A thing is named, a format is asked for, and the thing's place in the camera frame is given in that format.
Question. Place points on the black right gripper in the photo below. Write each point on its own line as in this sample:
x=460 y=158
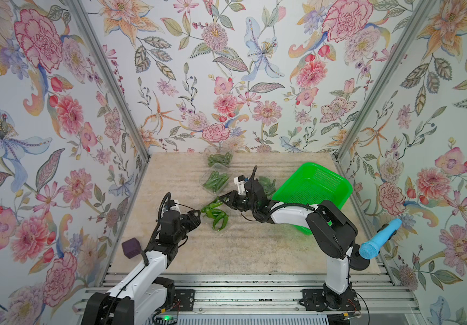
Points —
x=234 y=196

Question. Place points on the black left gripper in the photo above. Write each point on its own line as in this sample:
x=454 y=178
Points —
x=191 y=219

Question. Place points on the green peppers pile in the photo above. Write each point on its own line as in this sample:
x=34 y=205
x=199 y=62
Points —
x=215 y=213

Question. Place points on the green plastic mesh basket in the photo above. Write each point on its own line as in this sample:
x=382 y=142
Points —
x=310 y=185

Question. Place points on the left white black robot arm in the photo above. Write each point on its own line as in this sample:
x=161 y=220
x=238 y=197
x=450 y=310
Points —
x=144 y=295

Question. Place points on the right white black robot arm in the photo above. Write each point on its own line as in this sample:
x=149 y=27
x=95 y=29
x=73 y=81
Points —
x=335 y=235

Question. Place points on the purple cube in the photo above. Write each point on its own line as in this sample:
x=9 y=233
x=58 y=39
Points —
x=131 y=248

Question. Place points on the black round microphone stand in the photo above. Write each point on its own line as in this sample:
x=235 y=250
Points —
x=356 y=261

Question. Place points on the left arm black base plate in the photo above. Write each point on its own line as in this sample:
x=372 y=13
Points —
x=178 y=300

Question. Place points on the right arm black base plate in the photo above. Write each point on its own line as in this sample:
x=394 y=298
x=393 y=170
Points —
x=323 y=299

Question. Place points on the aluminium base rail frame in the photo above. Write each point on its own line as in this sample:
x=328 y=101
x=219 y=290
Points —
x=223 y=299

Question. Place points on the left aluminium corner post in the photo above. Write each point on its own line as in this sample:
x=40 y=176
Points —
x=87 y=31

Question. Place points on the aluminium corner post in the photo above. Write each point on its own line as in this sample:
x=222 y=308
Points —
x=414 y=24
x=87 y=31

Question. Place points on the right aluminium corner post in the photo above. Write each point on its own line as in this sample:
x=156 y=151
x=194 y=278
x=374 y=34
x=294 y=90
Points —
x=414 y=24

